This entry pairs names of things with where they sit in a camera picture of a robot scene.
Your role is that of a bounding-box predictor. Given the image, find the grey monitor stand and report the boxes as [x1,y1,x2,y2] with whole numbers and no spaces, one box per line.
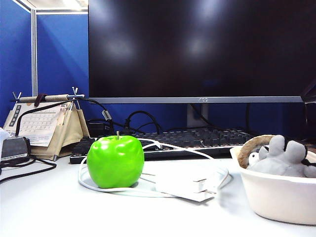
[187,103,209,128]

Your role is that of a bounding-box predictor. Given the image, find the black power box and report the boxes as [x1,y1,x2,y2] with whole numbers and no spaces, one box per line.
[86,119,114,138]

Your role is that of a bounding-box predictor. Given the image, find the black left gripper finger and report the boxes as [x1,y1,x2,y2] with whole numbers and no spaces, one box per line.
[300,79,316,103]

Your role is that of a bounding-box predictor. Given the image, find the cream plastic bowl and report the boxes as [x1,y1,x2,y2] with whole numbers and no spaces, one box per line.
[229,145,316,226]

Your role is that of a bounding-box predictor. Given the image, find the thin black monitor cable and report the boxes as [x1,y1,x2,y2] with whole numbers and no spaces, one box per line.
[305,103,310,139]

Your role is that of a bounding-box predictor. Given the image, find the white power adapter brick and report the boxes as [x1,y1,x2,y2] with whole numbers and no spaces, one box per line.
[155,169,218,202]

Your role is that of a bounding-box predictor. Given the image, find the black computer monitor silver bezel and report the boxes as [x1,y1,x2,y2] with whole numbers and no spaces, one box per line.
[88,0,316,104]

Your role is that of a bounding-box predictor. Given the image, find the canvas tent desk calendar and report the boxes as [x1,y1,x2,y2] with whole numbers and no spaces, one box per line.
[2,86,91,161]

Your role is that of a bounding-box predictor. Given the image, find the white charger cable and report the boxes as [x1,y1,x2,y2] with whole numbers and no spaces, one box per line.
[78,138,233,198]

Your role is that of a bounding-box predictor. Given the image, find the black cable on table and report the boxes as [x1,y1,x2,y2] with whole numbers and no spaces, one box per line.
[0,155,57,185]

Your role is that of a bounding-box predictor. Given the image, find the black box device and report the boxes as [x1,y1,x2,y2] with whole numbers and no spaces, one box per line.
[1,137,32,161]

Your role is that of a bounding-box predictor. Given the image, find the aluminium partition post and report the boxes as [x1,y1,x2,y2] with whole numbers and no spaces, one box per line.
[31,8,39,97]

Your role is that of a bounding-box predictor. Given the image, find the green plastic apple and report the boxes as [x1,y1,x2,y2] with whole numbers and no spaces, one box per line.
[86,131,145,189]

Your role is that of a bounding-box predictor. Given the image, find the white tissue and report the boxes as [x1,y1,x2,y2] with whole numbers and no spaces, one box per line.
[0,127,10,149]

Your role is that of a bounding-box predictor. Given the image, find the black cable with ferrite core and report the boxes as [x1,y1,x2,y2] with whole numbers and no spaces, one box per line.
[15,97,139,138]

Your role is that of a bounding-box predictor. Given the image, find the black computer keyboard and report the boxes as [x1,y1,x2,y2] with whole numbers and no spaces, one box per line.
[70,127,257,165]

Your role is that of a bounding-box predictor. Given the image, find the black looped cable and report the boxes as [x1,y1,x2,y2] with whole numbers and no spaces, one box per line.
[125,111,162,135]

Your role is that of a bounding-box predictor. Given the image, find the grey fluffy octopus plush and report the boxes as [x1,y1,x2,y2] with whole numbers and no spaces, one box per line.
[246,134,316,178]

